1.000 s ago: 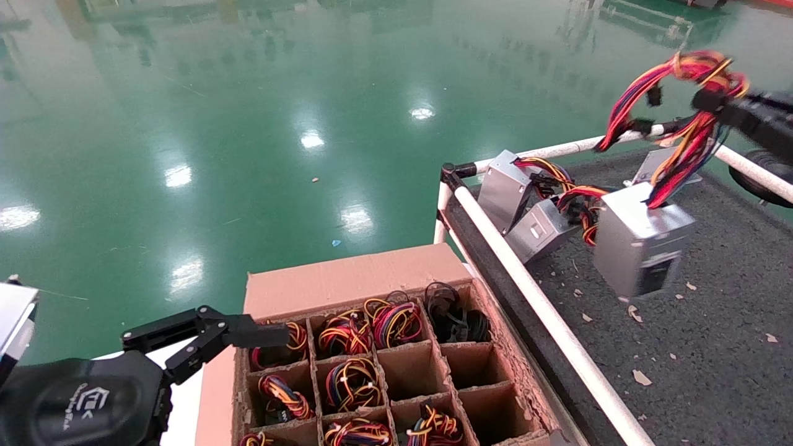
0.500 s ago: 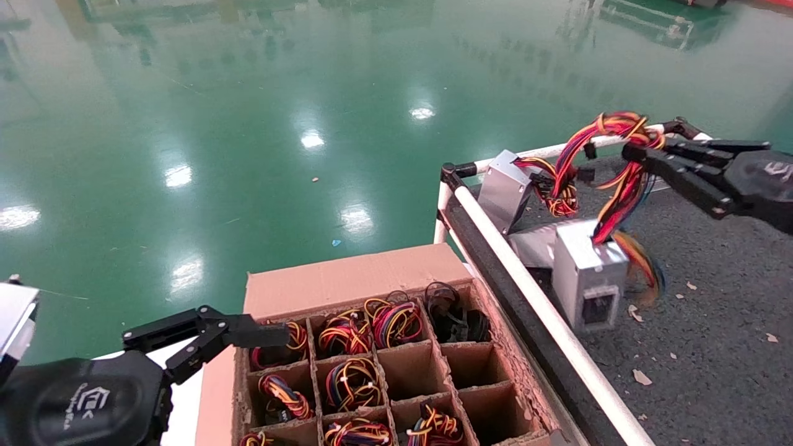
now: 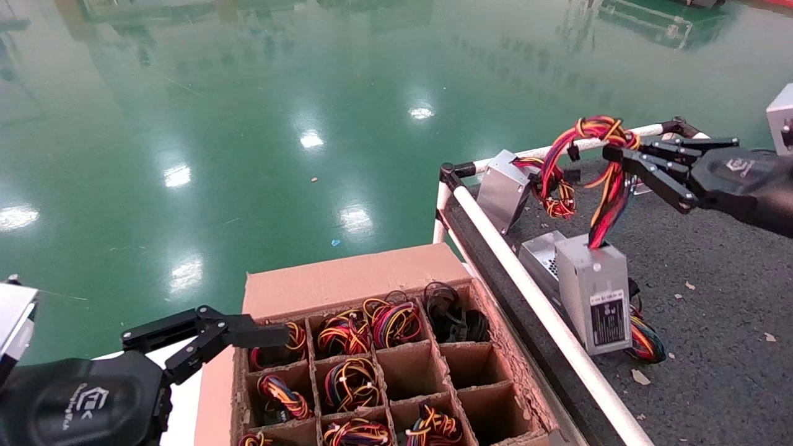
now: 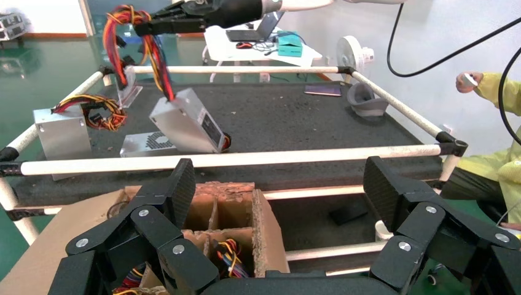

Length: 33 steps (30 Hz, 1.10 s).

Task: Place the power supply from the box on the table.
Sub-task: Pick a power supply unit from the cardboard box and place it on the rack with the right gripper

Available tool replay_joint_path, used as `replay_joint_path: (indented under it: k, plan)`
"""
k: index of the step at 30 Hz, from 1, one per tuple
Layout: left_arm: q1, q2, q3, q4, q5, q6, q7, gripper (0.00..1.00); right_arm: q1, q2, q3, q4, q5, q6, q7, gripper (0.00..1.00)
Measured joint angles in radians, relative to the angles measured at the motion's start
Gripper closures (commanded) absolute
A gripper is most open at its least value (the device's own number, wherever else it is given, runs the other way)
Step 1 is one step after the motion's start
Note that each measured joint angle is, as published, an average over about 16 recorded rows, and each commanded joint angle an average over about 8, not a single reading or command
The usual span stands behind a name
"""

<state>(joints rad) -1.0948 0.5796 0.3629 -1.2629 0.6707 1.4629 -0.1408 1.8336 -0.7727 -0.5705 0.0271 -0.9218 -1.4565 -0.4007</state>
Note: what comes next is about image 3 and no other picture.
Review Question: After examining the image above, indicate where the thin white frame pipe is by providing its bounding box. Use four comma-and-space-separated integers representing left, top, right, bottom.
472, 123, 710, 177

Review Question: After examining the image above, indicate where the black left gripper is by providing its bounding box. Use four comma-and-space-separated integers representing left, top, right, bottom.
0, 351, 172, 446

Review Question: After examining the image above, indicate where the wire bundle middle centre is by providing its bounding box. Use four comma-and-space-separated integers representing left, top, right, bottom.
323, 357, 382, 414

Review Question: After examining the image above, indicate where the dark grey table mat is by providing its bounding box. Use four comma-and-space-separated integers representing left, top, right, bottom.
514, 149, 793, 446

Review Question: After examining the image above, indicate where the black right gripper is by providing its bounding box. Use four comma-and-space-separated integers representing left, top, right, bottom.
603, 136, 793, 239

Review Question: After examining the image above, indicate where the wire bundle middle right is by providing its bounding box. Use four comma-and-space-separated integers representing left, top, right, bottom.
364, 297, 425, 349

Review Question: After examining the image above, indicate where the black pipe joint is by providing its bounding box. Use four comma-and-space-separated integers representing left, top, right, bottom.
439, 162, 478, 193
662, 116, 707, 140

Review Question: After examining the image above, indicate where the short white frame post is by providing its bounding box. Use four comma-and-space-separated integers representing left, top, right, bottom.
432, 183, 453, 245

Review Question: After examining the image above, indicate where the wire bundle top right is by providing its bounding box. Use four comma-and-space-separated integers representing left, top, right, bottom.
250, 320, 309, 370
317, 308, 372, 358

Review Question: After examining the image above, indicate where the wire bundle middle left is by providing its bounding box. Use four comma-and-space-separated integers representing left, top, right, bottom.
322, 418, 394, 446
406, 404, 464, 446

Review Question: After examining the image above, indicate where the power supply with coloured wires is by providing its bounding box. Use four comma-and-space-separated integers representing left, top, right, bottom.
519, 230, 668, 364
476, 149, 580, 236
539, 115, 643, 357

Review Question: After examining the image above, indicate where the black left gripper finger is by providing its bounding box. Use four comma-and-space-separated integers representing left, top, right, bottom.
121, 305, 290, 386

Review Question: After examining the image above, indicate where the wire bundle top centre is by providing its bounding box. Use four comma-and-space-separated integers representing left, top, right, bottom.
257, 374, 315, 423

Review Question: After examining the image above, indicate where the power supply with black wires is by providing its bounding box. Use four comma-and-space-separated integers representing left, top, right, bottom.
424, 282, 491, 344

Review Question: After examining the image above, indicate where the cardboard box with dividers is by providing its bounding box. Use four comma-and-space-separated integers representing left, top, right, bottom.
195, 243, 561, 446

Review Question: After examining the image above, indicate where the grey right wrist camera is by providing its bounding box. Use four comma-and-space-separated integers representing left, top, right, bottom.
766, 84, 793, 155

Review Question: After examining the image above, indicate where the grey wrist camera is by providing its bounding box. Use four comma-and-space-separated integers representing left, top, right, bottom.
766, 84, 793, 155
0, 276, 40, 378

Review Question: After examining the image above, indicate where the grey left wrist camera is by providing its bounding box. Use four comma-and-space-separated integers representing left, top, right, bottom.
0, 276, 40, 378

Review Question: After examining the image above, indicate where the long white frame pipe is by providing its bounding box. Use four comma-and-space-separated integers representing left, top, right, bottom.
452, 185, 656, 446

